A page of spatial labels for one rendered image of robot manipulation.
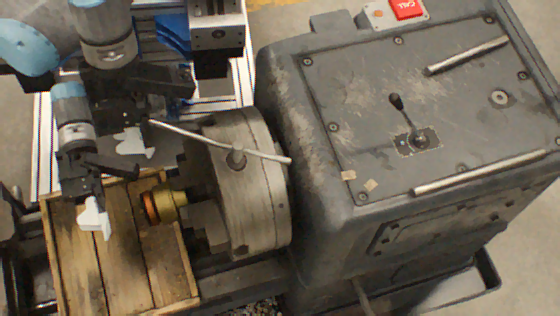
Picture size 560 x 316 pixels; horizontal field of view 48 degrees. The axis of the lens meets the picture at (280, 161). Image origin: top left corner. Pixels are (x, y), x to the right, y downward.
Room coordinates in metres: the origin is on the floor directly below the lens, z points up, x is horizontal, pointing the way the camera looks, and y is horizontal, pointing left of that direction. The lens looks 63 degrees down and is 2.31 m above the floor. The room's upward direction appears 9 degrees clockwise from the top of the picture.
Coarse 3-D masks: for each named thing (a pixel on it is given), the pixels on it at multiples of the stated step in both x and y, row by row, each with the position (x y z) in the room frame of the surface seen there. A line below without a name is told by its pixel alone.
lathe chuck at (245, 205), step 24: (216, 120) 0.63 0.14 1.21; (240, 120) 0.63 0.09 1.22; (216, 168) 0.51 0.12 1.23; (240, 168) 0.52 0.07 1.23; (216, 192) 0.51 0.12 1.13; (240, 192) 0.48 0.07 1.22; (264, 192) 0.49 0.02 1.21; (240, 216) 0.44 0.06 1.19; (264, 216) 0.46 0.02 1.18; (240, 240) 0.41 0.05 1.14; (264, 240) 0.43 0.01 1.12
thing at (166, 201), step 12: (144, 192) 0.50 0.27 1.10; (156, 192) 0.50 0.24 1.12; (168, 192) 0.50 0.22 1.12; (180, 192) 0.51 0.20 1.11; (144, 204) 0.47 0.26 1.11; (156, 204) 0.47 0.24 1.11; (168, 204) 0.47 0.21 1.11; (180, 204) 0.48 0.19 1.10; (156, 216) 0.45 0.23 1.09; (168, 216) 0.46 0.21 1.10; (180, 216) 0.48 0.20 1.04
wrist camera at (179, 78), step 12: (132, 72) 0.50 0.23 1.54; (144, 72) 0.51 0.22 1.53; (156, 72) 0.52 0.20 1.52; (168, 72) 0.53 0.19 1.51; (180, 72) 0.54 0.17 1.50; (132, 84) 0.49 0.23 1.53; (144, 84) 0.49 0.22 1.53; (156, 84) 0.50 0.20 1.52; (168, 84) 0.51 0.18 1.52; (180, 84) 0.51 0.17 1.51; (192, 84) 0.52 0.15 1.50; (168, 96) 0.50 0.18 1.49; (180, 96) 0.50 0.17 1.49; (192, 96) 0.51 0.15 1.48
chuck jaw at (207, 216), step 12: (192, 204) 0.49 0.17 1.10; (204, 204) 0.49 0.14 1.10; (216, 204) 0.49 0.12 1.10; (192, 216) 0.46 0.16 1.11; (204, 216) 0.46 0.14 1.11; (216, 216) 0.47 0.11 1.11; (204, 228) 0.44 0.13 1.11; (216, 228) 0.44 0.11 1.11; (216, 240) 0.41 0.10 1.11; (228, 240) 0.42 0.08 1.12; (216, 252) 0.40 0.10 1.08; (240, 252) 0.41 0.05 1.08
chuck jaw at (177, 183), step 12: (204, 120) 0.64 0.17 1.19; (192, 132) 0.61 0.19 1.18; (192, 144) 0.58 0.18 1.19; (204, 144) 0.59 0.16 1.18; (180, 156) 0.57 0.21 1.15; (192, 156) 0.56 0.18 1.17; (204, 156) 0.57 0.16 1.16; (180, 168) 0.54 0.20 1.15; (192, 168) 0.55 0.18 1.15; (204, 168) 0.55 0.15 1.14; (180, 180) 0.52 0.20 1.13; (192, 180) 0.53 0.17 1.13; (204, 180) 0.54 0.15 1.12
